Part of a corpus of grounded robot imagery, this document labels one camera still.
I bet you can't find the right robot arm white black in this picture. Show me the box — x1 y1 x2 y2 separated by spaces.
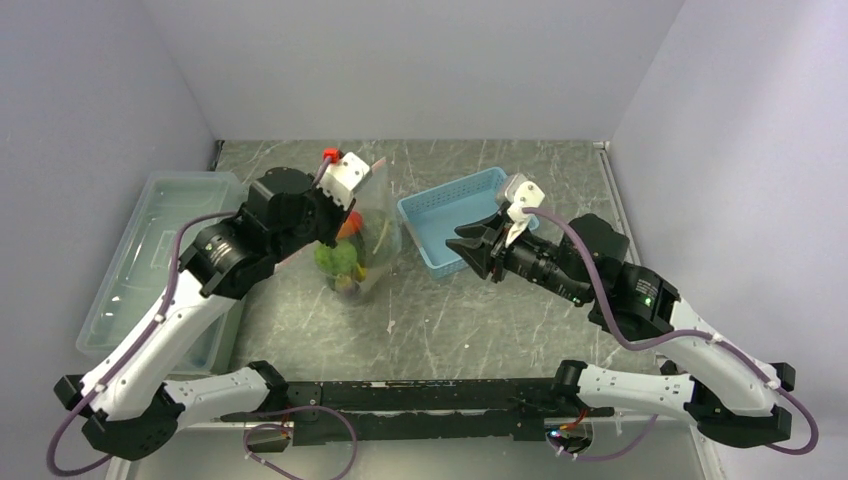
446 212 795 449

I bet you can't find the yellow banana bunch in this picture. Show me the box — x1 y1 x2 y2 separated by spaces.
351 264 367 282

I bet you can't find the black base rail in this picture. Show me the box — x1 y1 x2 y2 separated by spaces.
221 378 614 446

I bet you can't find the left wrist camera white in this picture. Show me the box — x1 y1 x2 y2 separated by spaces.
317 148 371 210

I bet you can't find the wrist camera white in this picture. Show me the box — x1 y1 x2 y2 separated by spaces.
317 148 371 210
495 173 546 247

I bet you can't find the light green custard apple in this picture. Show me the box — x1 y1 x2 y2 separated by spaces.
313 240 359 276

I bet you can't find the green netted melon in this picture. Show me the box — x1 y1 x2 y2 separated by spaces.
361 209 395 265

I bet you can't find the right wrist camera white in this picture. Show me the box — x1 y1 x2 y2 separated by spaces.
495 173 546 247

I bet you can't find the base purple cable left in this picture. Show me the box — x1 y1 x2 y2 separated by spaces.
242 405 359 480

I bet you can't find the purple eggplant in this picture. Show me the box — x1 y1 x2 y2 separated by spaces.
333 275 361 297

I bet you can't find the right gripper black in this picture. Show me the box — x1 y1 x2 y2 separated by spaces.
445 208 590 304

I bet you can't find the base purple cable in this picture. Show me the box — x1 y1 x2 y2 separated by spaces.
546 410 660 464
242 405 359 480

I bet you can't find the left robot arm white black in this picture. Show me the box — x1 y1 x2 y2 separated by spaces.
54 160 370 460

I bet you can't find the light blue plastic basket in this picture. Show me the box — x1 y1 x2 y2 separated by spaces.
397 167 507 280

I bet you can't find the clear plastic storage bin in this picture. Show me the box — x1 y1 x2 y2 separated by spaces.
76 171 246 361

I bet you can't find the clear zip top bag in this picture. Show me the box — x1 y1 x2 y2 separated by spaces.
313 157 402 303

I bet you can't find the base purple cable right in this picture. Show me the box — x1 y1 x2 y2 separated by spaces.
546 410 660 464

